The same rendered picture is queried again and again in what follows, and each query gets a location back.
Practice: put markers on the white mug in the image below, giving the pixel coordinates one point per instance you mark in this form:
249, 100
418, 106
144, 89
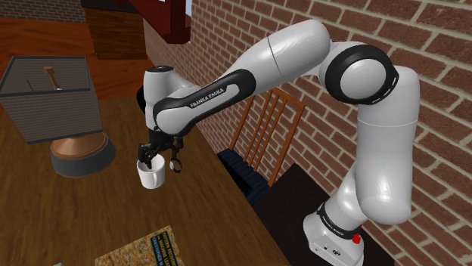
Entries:
150, 178

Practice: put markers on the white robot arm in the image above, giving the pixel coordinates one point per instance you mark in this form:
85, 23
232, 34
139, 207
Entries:
383, 147

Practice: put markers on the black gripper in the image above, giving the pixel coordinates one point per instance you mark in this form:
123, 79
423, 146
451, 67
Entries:
162, 139

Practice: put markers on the wooden chair with blue seat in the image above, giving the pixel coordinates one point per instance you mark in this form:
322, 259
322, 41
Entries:
243, 173

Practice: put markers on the grey shade copper table lamp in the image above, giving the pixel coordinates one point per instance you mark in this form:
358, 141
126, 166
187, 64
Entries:
55, 114

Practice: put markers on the tan book with green label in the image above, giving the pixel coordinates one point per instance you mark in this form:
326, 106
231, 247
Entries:
144, 250

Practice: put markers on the black robot stand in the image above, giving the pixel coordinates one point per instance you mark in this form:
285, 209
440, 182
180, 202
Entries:
284, 206

